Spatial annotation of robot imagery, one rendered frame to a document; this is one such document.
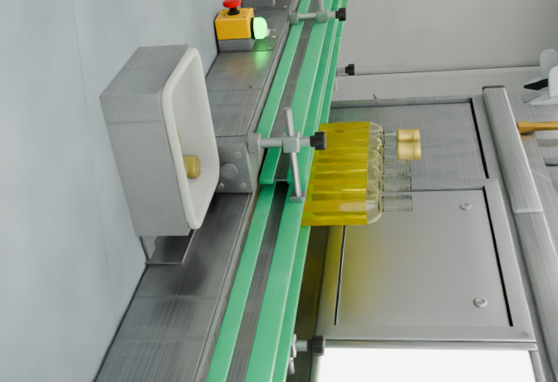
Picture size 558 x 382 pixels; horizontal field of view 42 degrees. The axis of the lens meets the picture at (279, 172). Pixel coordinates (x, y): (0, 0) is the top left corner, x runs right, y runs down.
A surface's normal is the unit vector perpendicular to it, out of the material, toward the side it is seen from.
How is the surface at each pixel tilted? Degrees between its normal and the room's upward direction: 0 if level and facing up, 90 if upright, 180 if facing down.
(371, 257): 90
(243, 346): 90
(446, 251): 90
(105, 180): 0
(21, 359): 0
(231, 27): 90
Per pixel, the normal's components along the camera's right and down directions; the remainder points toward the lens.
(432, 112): -0.11, -0.85
